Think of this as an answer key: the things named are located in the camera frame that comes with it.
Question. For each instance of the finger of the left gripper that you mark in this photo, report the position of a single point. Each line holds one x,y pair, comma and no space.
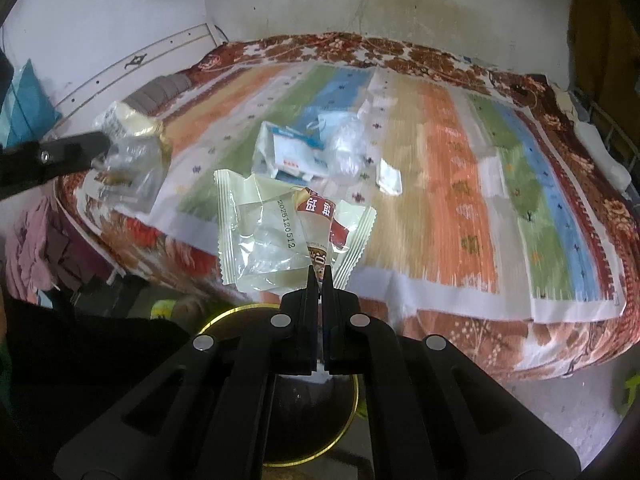
73,153

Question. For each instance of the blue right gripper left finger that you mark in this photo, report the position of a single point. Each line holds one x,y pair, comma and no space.
301,342

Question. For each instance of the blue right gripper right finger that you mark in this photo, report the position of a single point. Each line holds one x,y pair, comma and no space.
338,343

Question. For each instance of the yellow clear plastic wrapper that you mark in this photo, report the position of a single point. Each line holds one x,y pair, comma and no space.
136,164

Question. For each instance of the small silver sachet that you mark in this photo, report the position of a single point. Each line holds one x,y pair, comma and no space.
388,179

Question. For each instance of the white green medicine box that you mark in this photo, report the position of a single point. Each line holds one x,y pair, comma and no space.
283,150

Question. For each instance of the clear plastic bag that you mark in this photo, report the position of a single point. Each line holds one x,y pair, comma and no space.
346,145

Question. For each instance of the dark round trash bin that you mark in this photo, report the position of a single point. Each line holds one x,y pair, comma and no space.
309,416

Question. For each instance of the white bed headboard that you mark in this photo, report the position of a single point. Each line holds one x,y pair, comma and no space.
161,58

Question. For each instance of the teal tote bag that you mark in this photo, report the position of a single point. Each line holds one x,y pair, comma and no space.
27,114

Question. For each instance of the pink cloth pile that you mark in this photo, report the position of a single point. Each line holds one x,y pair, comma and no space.
35,254

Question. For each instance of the striped colourful woven mat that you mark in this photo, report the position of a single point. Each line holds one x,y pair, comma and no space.
490,223

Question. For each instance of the white foam pieces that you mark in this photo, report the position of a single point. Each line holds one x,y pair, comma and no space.
614,171

